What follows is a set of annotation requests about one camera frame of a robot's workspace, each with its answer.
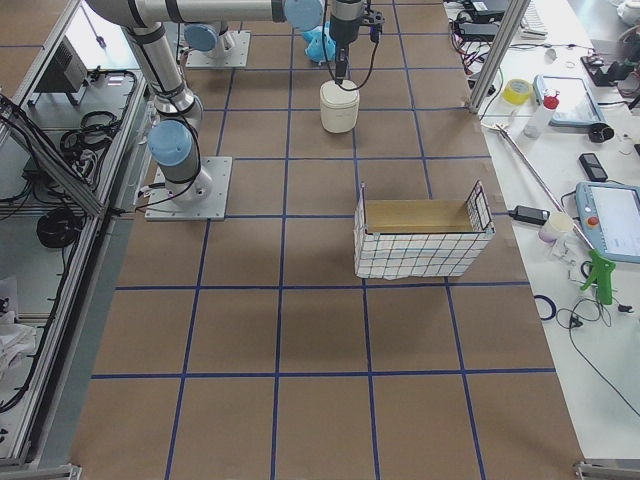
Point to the green handled reacher tool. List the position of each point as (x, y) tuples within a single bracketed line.
[(600, 276)]

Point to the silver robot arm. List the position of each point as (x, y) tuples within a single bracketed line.
[(143, 25), (213, 39)]

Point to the white trash can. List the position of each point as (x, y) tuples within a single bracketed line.
[(339, 106)]

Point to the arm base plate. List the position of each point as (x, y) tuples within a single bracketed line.
[(237, 59), (205, 199)]

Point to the black power adapter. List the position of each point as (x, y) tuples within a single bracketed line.
[(529, 215)]

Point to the yellow tape roll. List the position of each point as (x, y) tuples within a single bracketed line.
[(517, 91)]

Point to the teach pendant near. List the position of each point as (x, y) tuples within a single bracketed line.
[(609, 218)]

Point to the teach pendant far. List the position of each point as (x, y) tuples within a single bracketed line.
[(577, 104)]

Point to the blue teddy bear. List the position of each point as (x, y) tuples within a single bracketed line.
[(320, 47)]

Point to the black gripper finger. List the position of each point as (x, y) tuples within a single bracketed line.
[(338, 70), (343, 54)]

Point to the black remote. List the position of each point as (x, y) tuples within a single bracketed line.
[(592, 167)]

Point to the aluminium frame post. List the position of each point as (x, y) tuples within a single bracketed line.
[(509, 26)]

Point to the teach pendant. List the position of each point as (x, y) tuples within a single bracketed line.
[(577, 104), (609, 218)]

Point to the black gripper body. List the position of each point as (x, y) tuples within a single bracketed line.
[(344, 29)]

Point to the wooden box with checkered cloth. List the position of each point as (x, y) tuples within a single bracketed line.
[(397, 239)]

